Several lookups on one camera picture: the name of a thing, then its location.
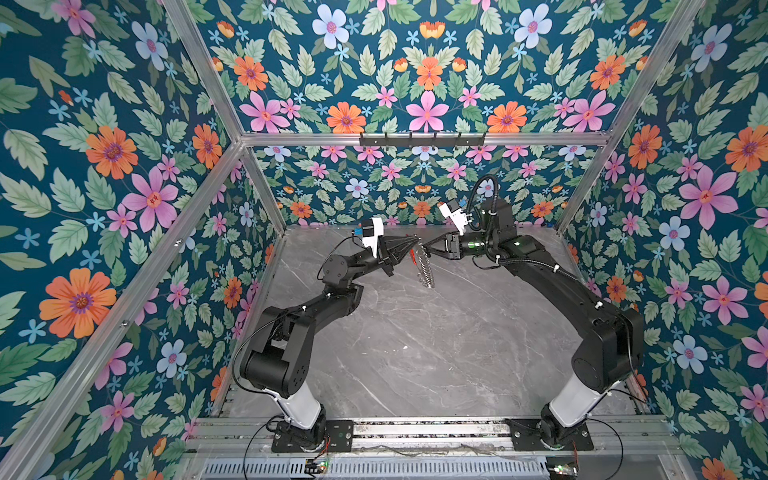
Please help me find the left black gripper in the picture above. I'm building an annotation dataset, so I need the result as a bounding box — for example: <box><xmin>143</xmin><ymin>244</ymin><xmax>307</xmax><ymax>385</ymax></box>
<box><xmin>345</xmin><ymin>238</ymin><xmax>415</xmax><ymax>283</ymax></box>

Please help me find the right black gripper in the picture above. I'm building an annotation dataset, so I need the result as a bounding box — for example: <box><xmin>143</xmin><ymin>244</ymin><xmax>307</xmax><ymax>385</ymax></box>
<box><xmin>423</xmin><ymin>230</ymin><xmax>497</xmax><ymax>263</ymax></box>

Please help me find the red handled key ring organizer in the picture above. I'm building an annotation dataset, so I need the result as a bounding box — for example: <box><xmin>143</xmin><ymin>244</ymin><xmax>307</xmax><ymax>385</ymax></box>
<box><xmin>411</xmin><ymin>243</ymin><xmax>435</xmax><ymax>289</ymax></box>

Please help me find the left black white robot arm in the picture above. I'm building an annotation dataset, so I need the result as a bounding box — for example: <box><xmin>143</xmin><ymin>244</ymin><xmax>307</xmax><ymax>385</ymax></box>
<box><xmin>236</xmin><ymin>235</ymin><xmax>419</xmax><ymax>451</ymax></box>

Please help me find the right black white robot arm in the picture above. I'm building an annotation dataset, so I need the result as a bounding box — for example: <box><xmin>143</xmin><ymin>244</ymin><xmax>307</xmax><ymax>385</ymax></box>
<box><xmin>424</xmin><ymin>199</ymin><xmax>645</xmax><ymax>449</ymax></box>

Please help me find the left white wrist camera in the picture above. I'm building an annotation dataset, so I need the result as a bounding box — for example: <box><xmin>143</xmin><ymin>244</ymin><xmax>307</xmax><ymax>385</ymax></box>
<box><xmin>357</xmin><ymin>217</ymin><xmax>384</xmax><ymax>257</ymax></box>

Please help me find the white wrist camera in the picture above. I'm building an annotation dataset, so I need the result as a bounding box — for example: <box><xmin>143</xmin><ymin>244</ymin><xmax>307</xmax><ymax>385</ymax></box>
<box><xmin>439</xmin><ymin>200</ymin><xmax>469</xmax><ymax>236</ymax></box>
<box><xmin>357</xmin><ymin>217</ymin><xmax>384</xmax><ymax>257</ymax></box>

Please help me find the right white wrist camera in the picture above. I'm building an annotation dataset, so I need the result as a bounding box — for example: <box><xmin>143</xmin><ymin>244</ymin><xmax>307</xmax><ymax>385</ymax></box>
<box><xmin>439</xmin><ymin>200</ymin><xmax>469</xmax><ymax>236</ymax></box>

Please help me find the grey wall hook rack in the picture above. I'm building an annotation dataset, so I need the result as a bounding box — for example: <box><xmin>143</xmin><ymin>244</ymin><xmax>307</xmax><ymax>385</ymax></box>
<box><xmin>358</xmin><ymin>132</ymin><xmax>486</xmax><ymax>149</ymax></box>

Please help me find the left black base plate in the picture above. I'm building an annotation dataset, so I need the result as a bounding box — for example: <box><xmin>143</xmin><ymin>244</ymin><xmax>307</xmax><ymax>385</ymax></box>
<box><xmin>271</xmin><ymin>419</ymin><xmax>355</xmax><ymax>454</ymax></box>

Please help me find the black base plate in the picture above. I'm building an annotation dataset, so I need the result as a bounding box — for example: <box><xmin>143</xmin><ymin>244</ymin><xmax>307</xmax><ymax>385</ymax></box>
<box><xmin>503</xmin><ymin>418</ymin><xmax>594</xmax><ymax>452</ymax></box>
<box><xmin>271</xmin><ymin>419</ymin><xmax>355</xmax><ymax>454</ymax></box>

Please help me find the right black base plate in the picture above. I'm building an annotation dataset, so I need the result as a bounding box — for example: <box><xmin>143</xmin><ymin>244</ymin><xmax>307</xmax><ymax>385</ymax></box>
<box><xmin>503</xmin><ymin>418</ymin><xmax>594</xmax><ymax>452</ymax></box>

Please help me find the white vented cable duct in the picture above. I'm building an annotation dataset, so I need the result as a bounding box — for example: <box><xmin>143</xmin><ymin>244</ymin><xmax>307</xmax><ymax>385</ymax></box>
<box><xmin>201</xmin><ymin>457</ymin><xmax>550</xmax><ymax>479</ymax></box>

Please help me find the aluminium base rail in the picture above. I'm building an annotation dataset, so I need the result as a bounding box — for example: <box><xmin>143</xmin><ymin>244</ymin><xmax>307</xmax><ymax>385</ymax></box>
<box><xmin>185</xmin><ymin>415</ymin><xmax>679</xmax><ymax>460</ymax></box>

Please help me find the aluminium cage frame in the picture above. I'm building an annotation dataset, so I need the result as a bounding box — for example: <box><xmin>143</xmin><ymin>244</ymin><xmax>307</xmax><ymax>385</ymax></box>
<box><xmin>1</xmin><ymin>1</ymin><xmax>677</xmax><ymax>479</ymax></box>

